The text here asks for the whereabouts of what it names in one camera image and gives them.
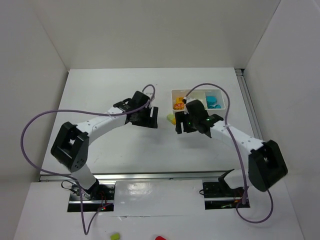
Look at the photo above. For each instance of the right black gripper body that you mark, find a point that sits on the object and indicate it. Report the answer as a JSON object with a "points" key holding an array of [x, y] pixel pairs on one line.
{"points": [[185, 123]]}

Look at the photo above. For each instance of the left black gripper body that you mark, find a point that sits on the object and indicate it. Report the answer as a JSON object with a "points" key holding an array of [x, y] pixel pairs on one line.
{"points": [[146, 118]]}

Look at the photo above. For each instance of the yellow green lego stack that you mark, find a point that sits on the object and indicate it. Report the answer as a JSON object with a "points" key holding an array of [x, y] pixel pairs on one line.
{"points": [[171, 118]]}

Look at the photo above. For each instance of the orange green lego stack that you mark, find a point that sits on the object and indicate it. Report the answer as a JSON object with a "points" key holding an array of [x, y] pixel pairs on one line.
{"points": [[178, 106]]}

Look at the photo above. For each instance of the orange lego brick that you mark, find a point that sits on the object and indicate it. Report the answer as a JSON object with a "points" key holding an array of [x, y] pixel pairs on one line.
{"points": [[179, 100]]}

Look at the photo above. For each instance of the teal rounded lego piece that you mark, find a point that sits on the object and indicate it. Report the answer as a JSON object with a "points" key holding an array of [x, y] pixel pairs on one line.
{"points": [[212, 102]]}

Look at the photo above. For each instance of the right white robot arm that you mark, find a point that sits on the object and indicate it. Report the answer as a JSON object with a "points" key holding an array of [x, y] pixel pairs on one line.
{"points": [[262, 163]]}

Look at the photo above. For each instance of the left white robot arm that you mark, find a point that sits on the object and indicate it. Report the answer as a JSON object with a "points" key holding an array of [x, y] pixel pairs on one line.
{"points": [[71, 145]]}

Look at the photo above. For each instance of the red object foreground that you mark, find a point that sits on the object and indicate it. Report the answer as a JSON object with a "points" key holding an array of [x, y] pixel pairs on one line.
{"points": [[160, 238]]}

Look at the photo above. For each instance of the lime green lego foreground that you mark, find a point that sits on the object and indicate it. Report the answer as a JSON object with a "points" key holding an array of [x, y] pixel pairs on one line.
{"points": [[115, 236]]}

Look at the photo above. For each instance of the aluminium rail right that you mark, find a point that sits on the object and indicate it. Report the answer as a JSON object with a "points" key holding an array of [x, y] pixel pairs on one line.
{"points": [[248, 103]]}

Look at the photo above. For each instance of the aluminium rail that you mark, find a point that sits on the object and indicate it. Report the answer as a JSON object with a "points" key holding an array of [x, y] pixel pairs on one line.
{"points": [[248, 103], [160, 175]]}

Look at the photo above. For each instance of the aluminium rail front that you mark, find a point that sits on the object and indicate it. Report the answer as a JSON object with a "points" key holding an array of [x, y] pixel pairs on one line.
{"points": [[160, 175]]}

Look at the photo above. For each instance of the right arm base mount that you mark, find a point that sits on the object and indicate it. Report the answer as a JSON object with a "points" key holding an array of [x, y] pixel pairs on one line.
{"points": [[218, 197]]}

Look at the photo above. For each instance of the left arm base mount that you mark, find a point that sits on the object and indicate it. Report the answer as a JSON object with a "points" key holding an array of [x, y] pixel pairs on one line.
{"points": [[104, 198]]}

